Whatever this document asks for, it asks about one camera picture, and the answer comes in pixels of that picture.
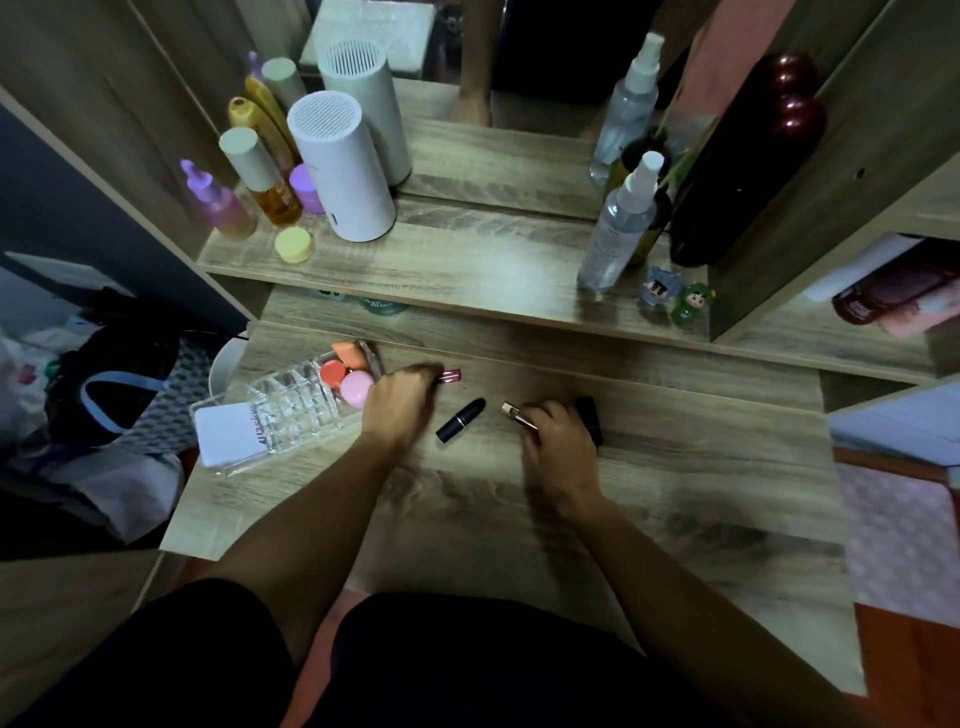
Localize person's left hand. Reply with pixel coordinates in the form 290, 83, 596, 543
361, 363, 446, 454

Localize person's right hand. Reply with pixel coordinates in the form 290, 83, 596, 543
519, 401, 603, 520

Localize person's right forearm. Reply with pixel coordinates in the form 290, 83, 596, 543
551, 491, 871, 728

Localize person's left forearm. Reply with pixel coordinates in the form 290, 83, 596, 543
187, 433, 421, 665

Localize black lipstick tube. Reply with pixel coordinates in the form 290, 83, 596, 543
435, 397, 488, 444

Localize pink round makeup sponge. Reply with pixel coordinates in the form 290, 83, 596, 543
339, 369, 375, 411

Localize clear acrylic makeup organizer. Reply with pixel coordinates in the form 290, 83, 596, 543
189, 340, 387, 478

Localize wooden dressing table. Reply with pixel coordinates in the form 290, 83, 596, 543
0, 0, 960, 699

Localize yellow round lid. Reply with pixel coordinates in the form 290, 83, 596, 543
273, 225, 317, 265

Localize blue cartoon figurine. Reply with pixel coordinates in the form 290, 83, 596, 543
639, 265, 684, 308

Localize white round bin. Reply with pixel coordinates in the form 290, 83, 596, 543
207, 336, 250, 400

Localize green cartoon figurine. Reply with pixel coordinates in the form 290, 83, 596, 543
669, 282, 717, 328

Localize white card box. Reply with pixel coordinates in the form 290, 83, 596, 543
193, 401, 273, 470

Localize purple round jar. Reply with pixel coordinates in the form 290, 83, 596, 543
288, 162, 326, 217

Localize clear spray bottle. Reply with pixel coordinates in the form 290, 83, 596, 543
576, 150, 667, 294

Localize white cylindrical appliance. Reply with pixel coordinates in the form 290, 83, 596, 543
286, 90, 398, 244

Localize patterned tote bag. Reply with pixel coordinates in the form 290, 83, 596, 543
105, 336, 228, 460

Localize amber bottle beige cap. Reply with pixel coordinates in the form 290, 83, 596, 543
218, 126, 305, 228

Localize black shorts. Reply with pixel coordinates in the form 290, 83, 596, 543
6, 576, 759, 728

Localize purple pump bottle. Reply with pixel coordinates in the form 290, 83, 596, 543
179, 158, 258, 242

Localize yellow bottle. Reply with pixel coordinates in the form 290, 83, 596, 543
227, 96, 296, 178

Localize mirror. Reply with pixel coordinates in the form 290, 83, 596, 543
127, 0, 800, 220

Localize black bottle maroon ball cap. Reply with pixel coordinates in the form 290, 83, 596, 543
669, 91, 828, 270

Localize grey cloth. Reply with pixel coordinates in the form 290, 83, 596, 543
18, 448, 186, 546

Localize brown bottle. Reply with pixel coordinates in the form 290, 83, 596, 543
831, 261, 960, 326

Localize pink patterned mat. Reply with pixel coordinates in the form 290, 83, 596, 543
834, 459, 960, 633

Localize white floral cloth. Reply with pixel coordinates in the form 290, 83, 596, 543
0, 313, 80, 455

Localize pink tube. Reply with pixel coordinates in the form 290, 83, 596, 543
876, 281, 960, 340

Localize black bag blue strap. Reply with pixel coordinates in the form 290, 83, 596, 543
43, 287, 226, 451

